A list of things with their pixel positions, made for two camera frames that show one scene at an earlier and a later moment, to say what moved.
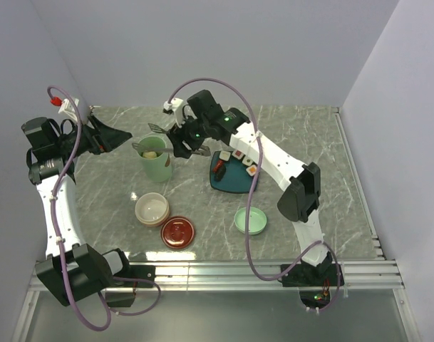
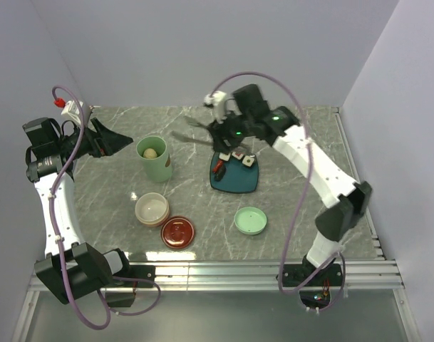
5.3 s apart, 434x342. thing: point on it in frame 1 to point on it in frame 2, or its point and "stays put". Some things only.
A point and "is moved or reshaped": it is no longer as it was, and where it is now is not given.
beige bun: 150,154 stays put
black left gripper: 102,138 stays put
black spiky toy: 220,173 stays put
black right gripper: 178,134 to 219,132
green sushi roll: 247,161 stays put
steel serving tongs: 204,151 is moved or reshaped
